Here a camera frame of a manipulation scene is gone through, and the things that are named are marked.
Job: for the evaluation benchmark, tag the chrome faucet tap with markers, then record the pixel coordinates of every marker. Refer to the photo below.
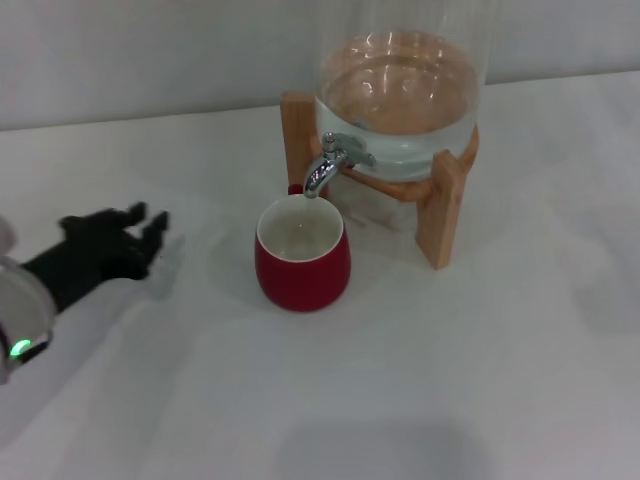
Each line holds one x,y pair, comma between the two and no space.
325,170

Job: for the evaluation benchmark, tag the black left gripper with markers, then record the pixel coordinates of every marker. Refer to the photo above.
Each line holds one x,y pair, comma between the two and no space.
85,255

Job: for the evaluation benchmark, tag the glass water dispenser jar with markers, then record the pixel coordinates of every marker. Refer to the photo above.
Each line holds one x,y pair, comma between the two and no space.
400,105

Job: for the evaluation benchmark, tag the red ceramic cup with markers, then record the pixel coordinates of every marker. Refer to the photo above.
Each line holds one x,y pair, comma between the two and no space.
302,280

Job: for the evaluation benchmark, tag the wooden dispenser stand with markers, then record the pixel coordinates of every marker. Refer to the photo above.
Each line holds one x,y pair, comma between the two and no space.
442,220

